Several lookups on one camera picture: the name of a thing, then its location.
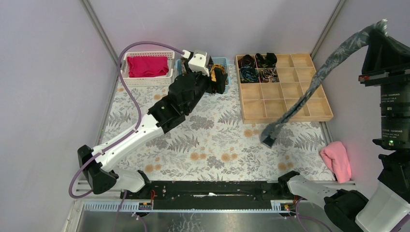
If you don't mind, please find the wooden compartment tray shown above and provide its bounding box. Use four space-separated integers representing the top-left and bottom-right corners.
235 53 316 124

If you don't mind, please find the rolled black tie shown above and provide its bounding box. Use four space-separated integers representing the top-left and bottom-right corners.
255 53 278 68

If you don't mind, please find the white plastic basket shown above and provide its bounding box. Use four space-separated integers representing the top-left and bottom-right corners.
120 50 176 87

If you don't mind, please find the rolled navy blue tie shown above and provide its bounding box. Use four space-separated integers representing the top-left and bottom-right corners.
240 66 260 83

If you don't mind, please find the rolled dark red tie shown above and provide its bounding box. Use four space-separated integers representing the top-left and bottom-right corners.
238 54 256 68

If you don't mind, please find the yellow patterned tie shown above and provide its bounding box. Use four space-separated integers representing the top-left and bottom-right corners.
210 64 226 82

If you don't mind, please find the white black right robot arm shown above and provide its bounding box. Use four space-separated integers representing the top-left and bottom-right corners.
276 27 410 232

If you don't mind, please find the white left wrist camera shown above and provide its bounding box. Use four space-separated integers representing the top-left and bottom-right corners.
183 50 214 77

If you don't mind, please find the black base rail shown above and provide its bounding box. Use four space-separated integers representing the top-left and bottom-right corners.
120 181 298 210

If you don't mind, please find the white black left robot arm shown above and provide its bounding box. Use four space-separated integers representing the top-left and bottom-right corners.
77 68 228 199

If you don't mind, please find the grey leaf pattern tie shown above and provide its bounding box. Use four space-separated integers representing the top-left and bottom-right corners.
260 19 388 147

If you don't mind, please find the pink cloth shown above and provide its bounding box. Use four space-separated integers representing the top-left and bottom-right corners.
320 141 351 183

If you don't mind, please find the magenta cloth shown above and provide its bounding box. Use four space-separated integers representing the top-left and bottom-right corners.
127 57 169 78

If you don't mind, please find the rolled multicolour tie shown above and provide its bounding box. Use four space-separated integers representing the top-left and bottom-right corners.
259 67 278 83

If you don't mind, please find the light blue plastic basket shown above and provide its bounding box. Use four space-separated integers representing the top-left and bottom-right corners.
174 57 231 94

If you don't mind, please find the floral tablecloth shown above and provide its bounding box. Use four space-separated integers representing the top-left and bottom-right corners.
117 65 335 181

